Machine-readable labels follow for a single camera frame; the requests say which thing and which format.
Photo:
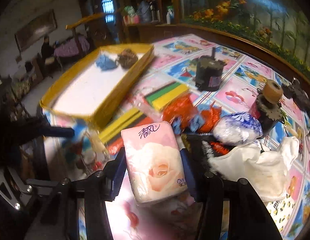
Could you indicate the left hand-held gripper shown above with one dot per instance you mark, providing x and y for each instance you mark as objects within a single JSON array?
[{"x": 13, "y": 134}]

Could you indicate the seated person in black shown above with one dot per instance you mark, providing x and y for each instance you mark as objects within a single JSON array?
[{"x": 47, "y": 51}]

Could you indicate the black motor with shaft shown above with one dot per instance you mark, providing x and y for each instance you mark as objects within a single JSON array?
[{"x": 209, "y": 72}]

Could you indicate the framed wall painting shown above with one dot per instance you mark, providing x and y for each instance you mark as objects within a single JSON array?
[{"x": 35, "y": 30}]

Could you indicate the blue kettle on counter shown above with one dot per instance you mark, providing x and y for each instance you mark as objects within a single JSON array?
[{"x": 144, "y": 12}]

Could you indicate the wooden chair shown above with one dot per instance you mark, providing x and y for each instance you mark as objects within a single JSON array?
[{"x": 94, "y": 28}]

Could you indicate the orange blue scrubber bundle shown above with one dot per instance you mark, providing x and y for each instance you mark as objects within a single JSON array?
[{"x": 195, "y": 124}]

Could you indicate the striped sponge pack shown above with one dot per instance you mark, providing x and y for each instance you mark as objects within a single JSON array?
[{"x": 147, "y": 109}]

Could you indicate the pink rose tissue pack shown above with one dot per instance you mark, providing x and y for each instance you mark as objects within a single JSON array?
[{"x": 154, "y": 163}]

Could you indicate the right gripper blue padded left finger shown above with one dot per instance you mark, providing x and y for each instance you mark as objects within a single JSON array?
[{"x": 115, "y": 172}]

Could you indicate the lemon print tissue pack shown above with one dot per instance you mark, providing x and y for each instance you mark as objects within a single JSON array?
[{"x": 281, "y": 211}]

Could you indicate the yellow cardboard tray box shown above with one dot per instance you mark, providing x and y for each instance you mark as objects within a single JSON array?
[{"x": 87, "y": 92}]

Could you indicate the purple cloth side table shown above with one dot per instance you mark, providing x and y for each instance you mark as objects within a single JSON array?
[{"x": 70, "y": 49}]

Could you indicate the blue white patterned bag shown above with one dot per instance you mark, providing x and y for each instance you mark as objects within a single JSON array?
[{"x": 237, "y": 129}]

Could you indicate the brown pine cone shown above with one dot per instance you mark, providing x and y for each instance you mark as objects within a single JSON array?
[{"x": 127, "y": 58}]

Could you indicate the white towel cloth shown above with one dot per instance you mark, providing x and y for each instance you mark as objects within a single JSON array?
[{"x": 266, "y": 171}]

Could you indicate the flower mural glass panel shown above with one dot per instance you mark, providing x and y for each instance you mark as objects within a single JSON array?
[{"x": 279, "y": 26}]

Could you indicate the blue fabric piece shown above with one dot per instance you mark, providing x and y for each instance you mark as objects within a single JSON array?
[{"x": 105, "y": 63}]

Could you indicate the colourful fruit print tablecloth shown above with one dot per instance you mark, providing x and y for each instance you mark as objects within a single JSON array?
[{"x": 242, "y": 77}]

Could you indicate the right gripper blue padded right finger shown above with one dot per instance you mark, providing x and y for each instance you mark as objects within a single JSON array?
[{"x": 191, "y": 174}]

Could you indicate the black motor with beige gear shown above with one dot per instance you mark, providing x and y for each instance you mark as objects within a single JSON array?
[{"x": 267, "y": 107}]

